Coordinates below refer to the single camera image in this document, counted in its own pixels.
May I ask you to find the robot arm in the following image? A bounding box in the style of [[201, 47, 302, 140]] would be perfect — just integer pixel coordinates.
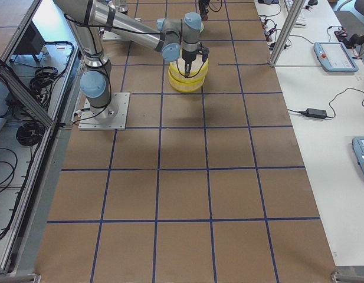
[[54, 1, 209, 74], [108, 0, 210, 21]]

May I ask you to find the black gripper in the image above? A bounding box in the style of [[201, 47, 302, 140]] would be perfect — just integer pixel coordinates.
[[182, 42, 209, 78], [198, 0, 210, 21]]

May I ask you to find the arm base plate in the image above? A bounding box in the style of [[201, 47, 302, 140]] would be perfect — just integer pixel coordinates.
[[99, 13, 142, 41], [78, 93, 130, 130]]

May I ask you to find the black box on shelf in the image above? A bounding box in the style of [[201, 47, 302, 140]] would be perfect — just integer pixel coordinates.
[[14, 21, 45, 62]]

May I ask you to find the teach pendant far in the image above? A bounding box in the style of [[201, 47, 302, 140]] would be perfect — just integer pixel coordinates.
[[313, 42, 358, 73]]

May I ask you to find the yellow steamer layer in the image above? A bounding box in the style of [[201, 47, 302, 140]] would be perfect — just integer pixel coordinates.
[[168, 55, 209, 80], [168, 76, 205, 93]]

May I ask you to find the teach pendant near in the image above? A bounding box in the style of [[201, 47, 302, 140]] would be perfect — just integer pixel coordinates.
[[352, 136, 364, 174]]

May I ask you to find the black coiled cable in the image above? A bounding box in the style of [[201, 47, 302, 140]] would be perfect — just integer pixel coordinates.
[[15, 120, 44, 147]]

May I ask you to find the aluminium frame post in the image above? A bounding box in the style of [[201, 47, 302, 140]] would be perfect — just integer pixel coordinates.
[[270, 0, 305, 67]]

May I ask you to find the teach pendant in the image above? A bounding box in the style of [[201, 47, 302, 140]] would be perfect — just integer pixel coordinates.
[[352, 136, 364, 174], [313, 42, 358, 73]]

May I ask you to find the black power adapter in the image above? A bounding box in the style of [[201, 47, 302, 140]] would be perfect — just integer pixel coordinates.
[[299, 108, 328, 119]]

